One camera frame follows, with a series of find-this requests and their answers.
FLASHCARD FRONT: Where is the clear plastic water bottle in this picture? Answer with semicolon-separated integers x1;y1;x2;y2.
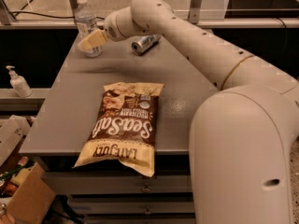
73;0;104;59

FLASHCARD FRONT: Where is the black cable on ledge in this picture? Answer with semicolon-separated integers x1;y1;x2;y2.
0;0;107;21

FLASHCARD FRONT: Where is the silver redbull can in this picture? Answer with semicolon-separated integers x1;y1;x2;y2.
131;35;161;56

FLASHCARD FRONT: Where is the cardboard box with items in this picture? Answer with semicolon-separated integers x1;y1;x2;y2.
0;162;55;224

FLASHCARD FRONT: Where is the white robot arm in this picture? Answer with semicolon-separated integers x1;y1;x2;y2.
78;0;299;224

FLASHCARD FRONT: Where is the brown chip bag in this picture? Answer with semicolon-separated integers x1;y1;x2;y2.
75;82;164;177

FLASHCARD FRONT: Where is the white pump dispenser bottle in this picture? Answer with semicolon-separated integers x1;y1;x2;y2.
6;65;32;97

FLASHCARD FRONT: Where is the white cardboard box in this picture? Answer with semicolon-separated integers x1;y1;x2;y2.
0;115;30;166

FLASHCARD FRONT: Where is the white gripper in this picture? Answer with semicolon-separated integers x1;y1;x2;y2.
78;7;147;51

